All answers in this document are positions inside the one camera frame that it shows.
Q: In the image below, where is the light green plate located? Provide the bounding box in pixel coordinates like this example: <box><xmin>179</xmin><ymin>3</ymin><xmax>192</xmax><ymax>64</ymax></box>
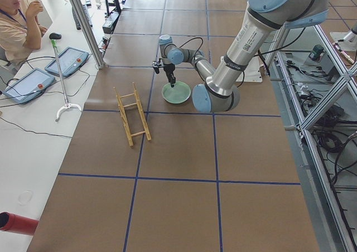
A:
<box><xmin>162</xmin><ymin>81</ymin><xmax>191</xmax><ymax>104</ymax></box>

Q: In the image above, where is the wooden plate rack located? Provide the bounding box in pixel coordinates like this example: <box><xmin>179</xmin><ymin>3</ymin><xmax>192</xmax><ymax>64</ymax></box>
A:
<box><xmin>113</xmin><ymin>82</ymin><xmax>152</xmax><ymax>147</ymax></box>

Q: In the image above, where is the far teach pendant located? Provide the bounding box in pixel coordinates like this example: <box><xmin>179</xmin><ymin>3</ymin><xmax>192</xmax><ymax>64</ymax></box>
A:
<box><xmin>59</xmin><ymin>47</ymin><xmax>89</xmax><ymax>78</ymax></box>

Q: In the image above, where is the teach pendant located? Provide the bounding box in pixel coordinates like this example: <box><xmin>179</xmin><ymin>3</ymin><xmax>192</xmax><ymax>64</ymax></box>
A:
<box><xmin>59</xmin><ymin>47</ymin><xmax>89</xmax><ymax>78</ymax></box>
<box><xmin>3</xmin><ymin>68</ymin><xmax>55</xmax><ymax>104</ymax></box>

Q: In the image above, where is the grabber stick tool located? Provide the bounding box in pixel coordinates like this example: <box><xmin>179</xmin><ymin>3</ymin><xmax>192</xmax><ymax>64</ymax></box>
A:
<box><xmin>51</xmin><ymin>39</ymin><xmax>82</xmax><ymax>122</ymax></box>

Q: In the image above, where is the near teach pendant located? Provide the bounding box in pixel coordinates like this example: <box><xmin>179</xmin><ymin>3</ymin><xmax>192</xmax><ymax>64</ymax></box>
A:
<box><xmin>3</xmin><ymin>68</ymin><xmax>55</xmax><ymax>104</ymax></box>

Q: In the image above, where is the seated person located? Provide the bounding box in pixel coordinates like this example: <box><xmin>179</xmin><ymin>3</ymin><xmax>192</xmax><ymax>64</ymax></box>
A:
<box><xmin>1</xmin><ymin>0</ymin><xmax>47</xmax><ymax>67</ymax></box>

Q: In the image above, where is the red fire extinguisher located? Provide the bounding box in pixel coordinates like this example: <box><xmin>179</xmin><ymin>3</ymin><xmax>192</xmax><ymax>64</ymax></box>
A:
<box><xmin>1</xmin><ymin>212</ymin><xmax>38</xmax><ymax>236</ymax></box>

